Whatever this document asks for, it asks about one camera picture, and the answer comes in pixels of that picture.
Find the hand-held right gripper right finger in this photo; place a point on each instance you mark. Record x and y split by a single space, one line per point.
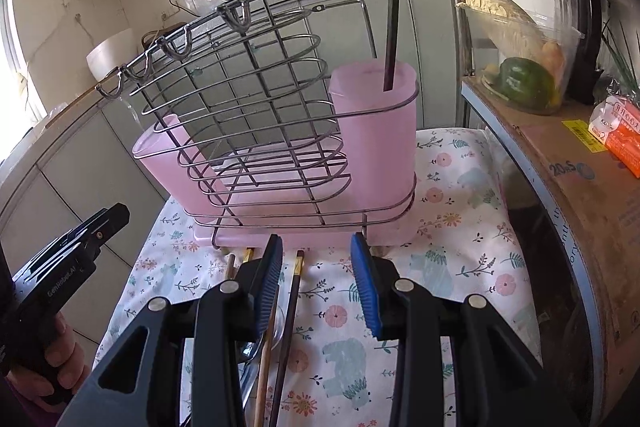
364 292

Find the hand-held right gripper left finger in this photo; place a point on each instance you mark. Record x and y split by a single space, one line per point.
267 287

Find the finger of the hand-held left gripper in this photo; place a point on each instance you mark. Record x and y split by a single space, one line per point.
107 222

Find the dark brown chopstick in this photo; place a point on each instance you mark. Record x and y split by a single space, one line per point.
290 332

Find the pink plastic utensil cup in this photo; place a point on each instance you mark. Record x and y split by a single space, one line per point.
150 167
375 147

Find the person's left hand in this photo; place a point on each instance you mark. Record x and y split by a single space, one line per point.
67 357

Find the light wooden chopstick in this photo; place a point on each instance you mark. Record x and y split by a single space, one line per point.
260 382
231 268

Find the pink plastic drip tray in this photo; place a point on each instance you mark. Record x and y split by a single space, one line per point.
315 241

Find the metal spoon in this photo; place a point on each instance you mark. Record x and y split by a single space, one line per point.
252 352

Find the floral bear print cloth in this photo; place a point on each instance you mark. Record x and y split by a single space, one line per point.
450 217

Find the cardboard box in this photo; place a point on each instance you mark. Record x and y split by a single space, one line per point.
575 187

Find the green bell pepper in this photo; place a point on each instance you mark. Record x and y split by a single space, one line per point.
525 82

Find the clear plastic bin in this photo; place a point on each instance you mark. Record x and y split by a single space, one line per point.
520 57

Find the orange and white packet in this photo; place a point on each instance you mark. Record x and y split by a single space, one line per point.
617 127

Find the orange fruit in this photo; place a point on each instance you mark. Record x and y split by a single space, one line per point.
555 57

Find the napa cabbage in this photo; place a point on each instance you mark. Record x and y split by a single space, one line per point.
495 7

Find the green onions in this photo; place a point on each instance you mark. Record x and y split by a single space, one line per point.
620 57

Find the black blender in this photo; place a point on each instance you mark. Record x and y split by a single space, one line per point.
580 17

